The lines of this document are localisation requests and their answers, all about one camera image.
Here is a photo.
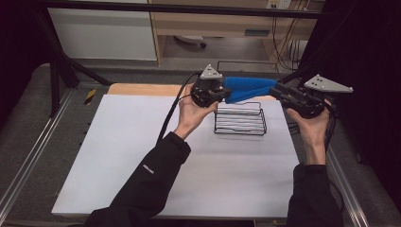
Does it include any white cabinet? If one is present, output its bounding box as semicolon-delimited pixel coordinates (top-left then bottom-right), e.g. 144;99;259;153
46;7;158;61

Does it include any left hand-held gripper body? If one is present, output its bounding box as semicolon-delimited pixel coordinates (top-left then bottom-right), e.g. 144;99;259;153
190;63;225;109

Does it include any bundle of hanging cables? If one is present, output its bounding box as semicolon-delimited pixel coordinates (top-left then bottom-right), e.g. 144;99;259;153
271;17;309;72

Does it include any black metal stand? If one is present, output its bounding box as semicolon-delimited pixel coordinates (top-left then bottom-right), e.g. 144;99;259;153
31;6;112;118

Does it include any blue microfibre cloth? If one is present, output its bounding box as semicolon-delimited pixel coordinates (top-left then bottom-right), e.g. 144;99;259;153
221;76;279;105

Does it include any white wall socket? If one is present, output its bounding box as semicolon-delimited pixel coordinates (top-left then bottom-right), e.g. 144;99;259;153
265;0;293;10

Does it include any black curtain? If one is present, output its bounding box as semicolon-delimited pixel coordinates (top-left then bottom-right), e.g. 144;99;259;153
297;0;401;206
0;0;55;129

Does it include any person's left hand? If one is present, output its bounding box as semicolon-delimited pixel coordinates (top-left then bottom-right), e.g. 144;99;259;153
172;83;220;142

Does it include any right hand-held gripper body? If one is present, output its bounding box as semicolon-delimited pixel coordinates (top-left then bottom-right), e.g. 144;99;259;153
278;74;355;119

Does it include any yellow and black tape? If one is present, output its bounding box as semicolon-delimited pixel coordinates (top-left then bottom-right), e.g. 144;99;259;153
83;88;97;106

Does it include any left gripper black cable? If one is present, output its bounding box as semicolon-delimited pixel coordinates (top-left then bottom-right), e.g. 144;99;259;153
156;72;203;145

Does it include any aluminium rail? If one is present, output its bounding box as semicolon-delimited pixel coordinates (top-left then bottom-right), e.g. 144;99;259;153
325;147;371;227
0;90;74;216

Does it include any office chair base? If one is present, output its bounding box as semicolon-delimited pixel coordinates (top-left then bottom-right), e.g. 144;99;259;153
172;34;208;49

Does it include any black crossbar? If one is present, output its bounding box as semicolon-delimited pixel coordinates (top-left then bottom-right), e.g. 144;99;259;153
41;0;330;19

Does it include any wooden board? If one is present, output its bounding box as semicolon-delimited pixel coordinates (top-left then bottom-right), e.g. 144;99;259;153
107;82;191;97

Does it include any light wooden desk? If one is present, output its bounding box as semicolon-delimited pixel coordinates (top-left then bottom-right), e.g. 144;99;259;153
147;0;326;67

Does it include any person's right hand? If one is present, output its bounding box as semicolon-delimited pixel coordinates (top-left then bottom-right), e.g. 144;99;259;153
286;98;333;166

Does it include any black wire rack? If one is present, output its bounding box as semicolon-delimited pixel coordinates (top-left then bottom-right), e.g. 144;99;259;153
214;100;268;137

